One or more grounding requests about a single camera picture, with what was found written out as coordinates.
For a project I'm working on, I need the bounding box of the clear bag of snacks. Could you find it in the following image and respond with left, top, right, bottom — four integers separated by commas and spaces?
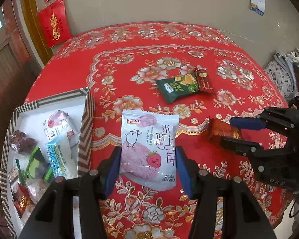
25, 179, 49, 205

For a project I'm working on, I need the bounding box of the small red gold snack packet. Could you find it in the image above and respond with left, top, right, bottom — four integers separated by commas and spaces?
207, 118, 242, 143

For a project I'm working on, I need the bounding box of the black striped snack bar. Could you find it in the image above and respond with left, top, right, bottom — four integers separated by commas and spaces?
15, 146, 54, 186

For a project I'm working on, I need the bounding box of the white pink strawberry snack pack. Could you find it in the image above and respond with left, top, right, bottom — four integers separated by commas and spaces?
120, 110, 179, 191

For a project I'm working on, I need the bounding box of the red candy packet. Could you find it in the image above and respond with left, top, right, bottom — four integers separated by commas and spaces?
13, 183, 35, 217

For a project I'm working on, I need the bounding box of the floral cushion chair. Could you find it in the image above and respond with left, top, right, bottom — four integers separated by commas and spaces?
264, 49, 299, 103

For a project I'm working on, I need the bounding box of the light blue snack packet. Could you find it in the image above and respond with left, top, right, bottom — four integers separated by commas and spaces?
46, 134, 77, 179

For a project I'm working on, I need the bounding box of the dark purple snack bag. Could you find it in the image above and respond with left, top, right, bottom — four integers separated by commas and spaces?
8, 130, 37, 154

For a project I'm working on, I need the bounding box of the dark red snack packet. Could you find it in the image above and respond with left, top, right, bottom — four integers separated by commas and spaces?
194, 68, 215, 94

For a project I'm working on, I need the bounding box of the striped white storage box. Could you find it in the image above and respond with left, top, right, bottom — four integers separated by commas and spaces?
0, 87, 95, 238

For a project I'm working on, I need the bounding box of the red floral tablecloth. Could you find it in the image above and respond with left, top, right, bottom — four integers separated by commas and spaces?
25, 22, 286, 238

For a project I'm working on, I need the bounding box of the white pink strawberry snack bag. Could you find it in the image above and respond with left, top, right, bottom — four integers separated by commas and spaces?
42, 110, 79, 147

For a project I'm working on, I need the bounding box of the dark green snack packet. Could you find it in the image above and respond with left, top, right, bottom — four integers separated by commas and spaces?
155, 73, 199, 103

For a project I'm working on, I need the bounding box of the brown wooden door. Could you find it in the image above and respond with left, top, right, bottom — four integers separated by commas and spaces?
0, 0, 41, 114

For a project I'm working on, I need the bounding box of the lower red wall banner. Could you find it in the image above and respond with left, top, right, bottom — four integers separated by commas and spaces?
38, 0, 72, 48

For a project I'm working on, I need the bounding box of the yellow door frame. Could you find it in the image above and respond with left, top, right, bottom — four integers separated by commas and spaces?
20, 0, 53, 68

